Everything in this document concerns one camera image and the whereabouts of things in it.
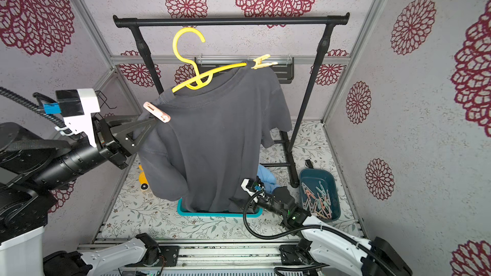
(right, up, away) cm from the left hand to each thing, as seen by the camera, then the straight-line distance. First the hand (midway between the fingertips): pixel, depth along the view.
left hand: (151, 122), depth 39 cm
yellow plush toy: (-28, -22, +49) cm, 60 cm away
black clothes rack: (+42, -3, +55) cm, 69 cm away
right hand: (+16, -21, +32) cm, 42 cm away
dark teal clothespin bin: (+52, -22, +55) cm, 79 cm away
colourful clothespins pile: (+52, -33, +46) cm, 77 cm away
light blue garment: (+30, -21, +43) cm, 56 cm away
